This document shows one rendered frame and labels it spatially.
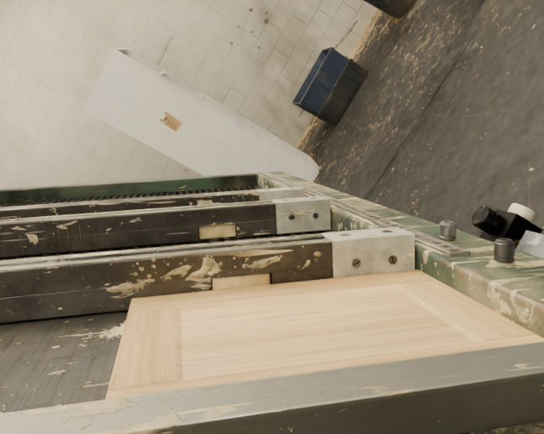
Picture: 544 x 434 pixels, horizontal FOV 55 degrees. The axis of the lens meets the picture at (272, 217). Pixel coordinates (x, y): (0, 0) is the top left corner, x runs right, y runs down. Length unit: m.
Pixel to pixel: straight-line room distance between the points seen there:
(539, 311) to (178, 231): 0.76
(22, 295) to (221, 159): 4.00
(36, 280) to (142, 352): 0.24
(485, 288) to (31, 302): 0.56
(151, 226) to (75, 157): 5.21
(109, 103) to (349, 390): 4.39
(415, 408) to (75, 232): 0.87
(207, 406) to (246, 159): 4.33
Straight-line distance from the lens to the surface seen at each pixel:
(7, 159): 6.55
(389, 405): 0.40
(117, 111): 4.69
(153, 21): 6.02
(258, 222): 1.14
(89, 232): 1.14
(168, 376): 0.49
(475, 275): 0.66
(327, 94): 5.04
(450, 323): 0.60
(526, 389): 0.45
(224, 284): 0.72
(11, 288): 0.74
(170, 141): 4.66
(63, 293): 0.73
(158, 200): 1.35
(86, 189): 2.23
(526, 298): 0.59
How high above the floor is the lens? 1.29
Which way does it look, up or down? 13 degrees down
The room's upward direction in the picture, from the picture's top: 61 degrees counter-clockwise
